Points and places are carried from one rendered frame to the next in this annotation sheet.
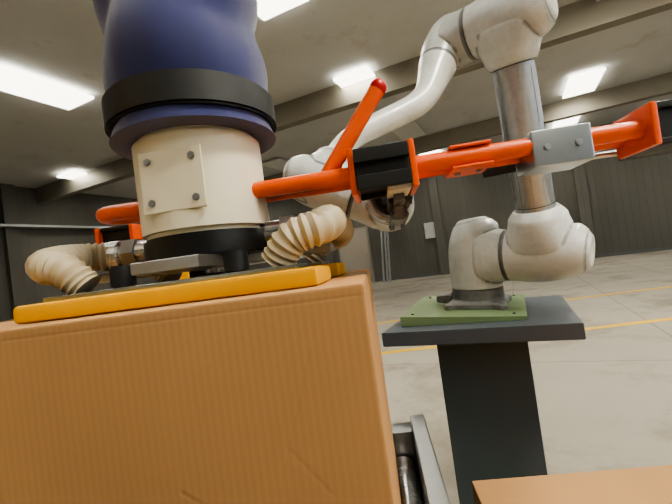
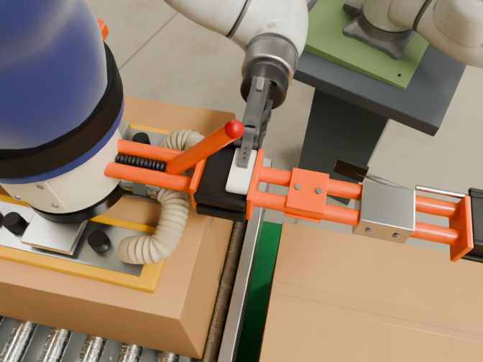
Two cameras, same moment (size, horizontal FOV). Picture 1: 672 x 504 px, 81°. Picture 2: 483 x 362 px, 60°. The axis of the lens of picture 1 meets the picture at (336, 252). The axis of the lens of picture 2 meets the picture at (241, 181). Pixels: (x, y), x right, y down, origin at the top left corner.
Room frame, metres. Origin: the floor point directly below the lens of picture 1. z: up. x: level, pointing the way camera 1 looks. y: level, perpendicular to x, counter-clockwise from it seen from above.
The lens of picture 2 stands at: (0.23, -0.13, 1.57)
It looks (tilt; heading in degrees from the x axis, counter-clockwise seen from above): 59 degrees down; 6
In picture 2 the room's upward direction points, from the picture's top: straight up
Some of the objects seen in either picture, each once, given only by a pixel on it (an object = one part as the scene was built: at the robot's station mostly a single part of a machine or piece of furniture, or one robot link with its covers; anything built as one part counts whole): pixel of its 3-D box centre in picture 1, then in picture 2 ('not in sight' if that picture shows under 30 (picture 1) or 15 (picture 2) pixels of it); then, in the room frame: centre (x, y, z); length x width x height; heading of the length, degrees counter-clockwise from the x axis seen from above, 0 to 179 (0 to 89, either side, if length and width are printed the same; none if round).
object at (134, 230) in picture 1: (127, 239); not in sight; (0.84, 0.44, 1.08); 0.09 x 0.08 x 0.05; 173
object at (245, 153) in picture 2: not in sight; (246, 146); (0.55, -0.10, 1.12); 0.05 x 0.01 x 0.03; 174
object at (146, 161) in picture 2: not in sight; (141, 162); (0.54, 0.05, 1.08); 0.07 x 0.02 x 0.02; 83
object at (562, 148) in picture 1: (551, 151); (383, 212); (0.50, -0.29, 1.07); 0.07 x 0.07 x 0.04; 83
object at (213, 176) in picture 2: (382, 173); (228, 179); (0.52, -0.08, 1.08); 0.10 x 0.08 x 0.06; 173
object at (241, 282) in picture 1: (179, 279); (59, 235); (0.46, 0.18, 0.97); 0.34 x 0.10 x 0.05; 83
